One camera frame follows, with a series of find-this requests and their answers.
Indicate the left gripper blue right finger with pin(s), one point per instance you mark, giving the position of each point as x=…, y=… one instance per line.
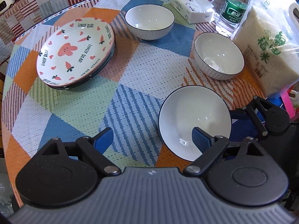
x=211, y=147

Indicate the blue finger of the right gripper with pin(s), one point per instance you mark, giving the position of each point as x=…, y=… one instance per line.
x=238, y=114

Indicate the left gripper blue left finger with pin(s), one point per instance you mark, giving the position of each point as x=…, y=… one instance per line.
x=92, y=149

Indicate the white bowl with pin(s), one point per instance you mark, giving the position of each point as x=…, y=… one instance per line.
x=217, y=56
x=189, y=107
x=149, y=22

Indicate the large white sun plate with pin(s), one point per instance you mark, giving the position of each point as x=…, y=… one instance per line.
x=102, y=63

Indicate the pink rabbit patterned plate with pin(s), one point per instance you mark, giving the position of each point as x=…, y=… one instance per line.
x=75, y=52

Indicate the bag of rice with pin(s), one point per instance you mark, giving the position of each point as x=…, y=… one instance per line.
x=268, y=39

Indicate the green label water bottle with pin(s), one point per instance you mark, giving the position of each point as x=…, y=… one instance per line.
x=231, y=15

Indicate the white tissue pack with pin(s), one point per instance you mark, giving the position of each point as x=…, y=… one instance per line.
x=194, y=11

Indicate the striped counter cloth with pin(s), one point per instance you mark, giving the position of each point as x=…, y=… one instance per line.
x=23, y=15

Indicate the white rice cooker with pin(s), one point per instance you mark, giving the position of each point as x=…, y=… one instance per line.
x=5, y=5

